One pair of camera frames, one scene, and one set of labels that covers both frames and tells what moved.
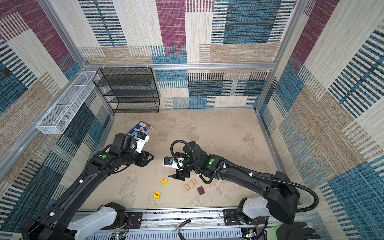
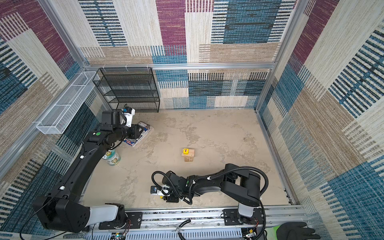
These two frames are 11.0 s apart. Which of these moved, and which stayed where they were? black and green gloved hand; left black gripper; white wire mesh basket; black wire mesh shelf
Moved: left black gripper
Stayed: black wire mesh shelf; black and green gloved hand; white wire mesh basket
